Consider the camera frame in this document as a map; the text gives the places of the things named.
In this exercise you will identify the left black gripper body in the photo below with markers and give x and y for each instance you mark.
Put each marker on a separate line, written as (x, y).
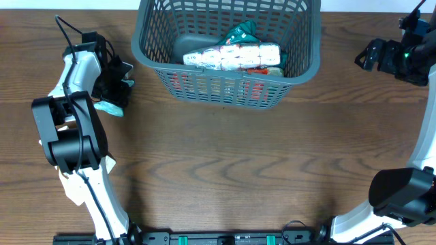
(114, 86)

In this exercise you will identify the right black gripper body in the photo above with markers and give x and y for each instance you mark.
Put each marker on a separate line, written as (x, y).
(381, 55)

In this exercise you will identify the light teal snack wrapper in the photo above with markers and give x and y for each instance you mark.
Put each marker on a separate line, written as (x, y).
(114, 100)

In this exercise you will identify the beige Panfee snack bag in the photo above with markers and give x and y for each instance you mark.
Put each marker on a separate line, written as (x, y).
(73, 186)

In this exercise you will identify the grey plastic basket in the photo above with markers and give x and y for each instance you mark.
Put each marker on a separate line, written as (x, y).
(166, 30)

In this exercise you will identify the Kleenex tissue multipack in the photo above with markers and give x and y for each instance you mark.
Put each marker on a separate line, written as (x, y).
(233, 57)

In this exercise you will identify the green Nescafe coffee bag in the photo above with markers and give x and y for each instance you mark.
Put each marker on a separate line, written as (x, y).
(244, 32)

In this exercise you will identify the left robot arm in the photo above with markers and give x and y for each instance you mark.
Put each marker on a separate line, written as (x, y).
(73, 138)

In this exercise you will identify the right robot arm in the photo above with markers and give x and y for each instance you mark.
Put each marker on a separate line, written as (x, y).
(403, 197)

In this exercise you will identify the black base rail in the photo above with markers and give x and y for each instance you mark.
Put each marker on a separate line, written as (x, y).
(289, 235)

